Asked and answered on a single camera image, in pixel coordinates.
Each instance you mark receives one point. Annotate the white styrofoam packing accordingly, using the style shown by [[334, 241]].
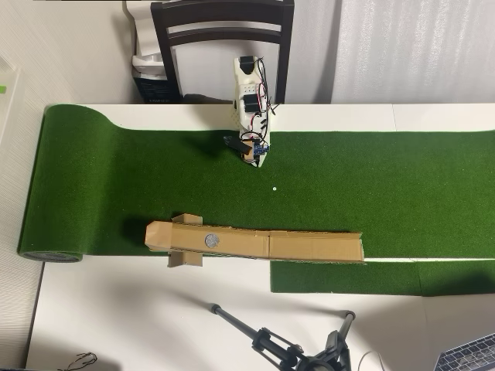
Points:
[[145, 38]]

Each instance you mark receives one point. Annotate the brown cardboard ramp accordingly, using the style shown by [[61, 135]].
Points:
[[301, 245]]

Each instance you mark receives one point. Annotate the laptop keyboard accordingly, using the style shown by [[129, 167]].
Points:
[[468, 355]]

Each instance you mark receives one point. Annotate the dark wooden chair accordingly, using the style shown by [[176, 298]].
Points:
[[220, 15]]

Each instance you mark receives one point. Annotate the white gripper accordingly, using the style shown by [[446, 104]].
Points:
[[258, 161]]

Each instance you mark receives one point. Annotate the blue camera board on cardboard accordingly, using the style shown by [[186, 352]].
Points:
[[261, 148]]

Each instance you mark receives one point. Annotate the dark blue box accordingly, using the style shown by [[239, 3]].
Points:
[[154, 90]]

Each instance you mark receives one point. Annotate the black tripod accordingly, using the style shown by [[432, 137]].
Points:
[[267, 340]]

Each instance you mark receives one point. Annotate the white curtain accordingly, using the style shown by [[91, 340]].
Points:
[[406, 50]]

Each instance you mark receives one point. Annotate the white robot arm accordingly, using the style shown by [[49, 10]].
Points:
[[245, 87]]

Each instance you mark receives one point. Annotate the long green turf mat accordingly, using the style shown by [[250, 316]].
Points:
[[116, 174]]

